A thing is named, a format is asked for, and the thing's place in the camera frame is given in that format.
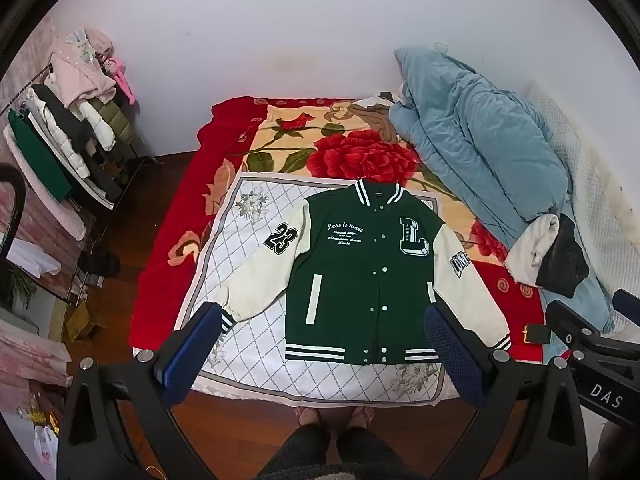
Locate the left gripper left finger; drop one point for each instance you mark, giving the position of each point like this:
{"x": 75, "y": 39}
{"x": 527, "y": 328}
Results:
{"x": 94, "y": 443}

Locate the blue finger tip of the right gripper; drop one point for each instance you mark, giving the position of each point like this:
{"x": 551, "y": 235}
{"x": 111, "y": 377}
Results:
{"x": 627, "y": 304}

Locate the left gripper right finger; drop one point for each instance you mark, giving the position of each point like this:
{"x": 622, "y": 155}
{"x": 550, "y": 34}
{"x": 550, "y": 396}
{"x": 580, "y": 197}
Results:
{"x": 551, "y": 441}

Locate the green white varsity jacket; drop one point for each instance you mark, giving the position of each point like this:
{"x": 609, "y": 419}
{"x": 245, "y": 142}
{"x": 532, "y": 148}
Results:
{"x": 372, "y": 259}

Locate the clothes rack with garments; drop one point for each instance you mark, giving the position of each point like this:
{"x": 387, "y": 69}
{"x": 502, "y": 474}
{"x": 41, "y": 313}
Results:
{"x": 70, "y": 132}

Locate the white textured mattress cover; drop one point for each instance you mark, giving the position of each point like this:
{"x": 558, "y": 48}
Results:
{"x": 606, "y": 221}

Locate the white and black garment bundle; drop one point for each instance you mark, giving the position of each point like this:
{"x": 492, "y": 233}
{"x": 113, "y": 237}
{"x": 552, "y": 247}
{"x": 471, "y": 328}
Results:
{"x": 547, "y": 257}

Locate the white plastic bag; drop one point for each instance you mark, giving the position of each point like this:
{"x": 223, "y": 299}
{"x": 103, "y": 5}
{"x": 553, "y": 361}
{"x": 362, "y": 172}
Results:
{"x": 46, "y": 446}

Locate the pink patterned fabric pile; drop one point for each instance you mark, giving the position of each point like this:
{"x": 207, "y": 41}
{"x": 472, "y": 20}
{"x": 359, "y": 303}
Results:
{"x": 24, "y": 357}

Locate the person legs dark trousers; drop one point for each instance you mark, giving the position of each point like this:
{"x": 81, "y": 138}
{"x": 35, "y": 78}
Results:
{"x": 312, "y": 452}

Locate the white diamond pattern sheet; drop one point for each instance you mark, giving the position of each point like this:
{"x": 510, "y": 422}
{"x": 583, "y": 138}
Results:
{"x": 239, "y": 269}

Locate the light blue quilt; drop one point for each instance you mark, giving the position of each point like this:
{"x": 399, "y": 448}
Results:
{"x": 491, "y": 148}

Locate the red floral blanket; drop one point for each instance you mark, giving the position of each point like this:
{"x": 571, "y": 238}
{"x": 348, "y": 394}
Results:
{"x": 324, "y": 138}

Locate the pink plastic hanger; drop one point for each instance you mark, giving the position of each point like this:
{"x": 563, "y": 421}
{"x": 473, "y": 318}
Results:
{"x": 116, "y": 70}

